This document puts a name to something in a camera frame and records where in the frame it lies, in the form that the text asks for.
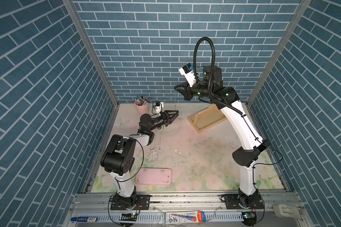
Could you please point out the toothpaste box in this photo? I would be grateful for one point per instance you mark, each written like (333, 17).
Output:
(185, 217)

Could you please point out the pink pen holder cup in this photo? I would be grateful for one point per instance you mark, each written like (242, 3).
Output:
(142, 108)

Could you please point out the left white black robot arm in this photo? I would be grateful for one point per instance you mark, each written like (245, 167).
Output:
(118, 157)

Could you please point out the pink plastic tray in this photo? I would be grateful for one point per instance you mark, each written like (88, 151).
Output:
(154, 176)

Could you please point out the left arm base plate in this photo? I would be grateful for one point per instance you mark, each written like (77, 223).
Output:
(121, 203)

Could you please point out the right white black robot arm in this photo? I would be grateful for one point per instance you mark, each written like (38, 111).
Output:
(228, 102)

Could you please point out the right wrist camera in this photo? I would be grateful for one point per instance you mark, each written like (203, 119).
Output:
(188, 72)

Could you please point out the wooden jewelry display stand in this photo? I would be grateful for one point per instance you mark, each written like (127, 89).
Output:
(206, 119)

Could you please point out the pens in cup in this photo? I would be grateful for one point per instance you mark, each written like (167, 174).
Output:
(141, 100)

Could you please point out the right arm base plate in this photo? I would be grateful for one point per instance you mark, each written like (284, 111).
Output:
(242, 201)

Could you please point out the white plastic bracket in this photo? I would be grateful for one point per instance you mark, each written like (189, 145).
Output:
(286, 211)

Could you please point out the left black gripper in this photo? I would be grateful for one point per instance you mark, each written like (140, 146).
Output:
(165, 117)

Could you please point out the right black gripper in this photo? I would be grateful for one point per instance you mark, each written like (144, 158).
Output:
(183, 87)

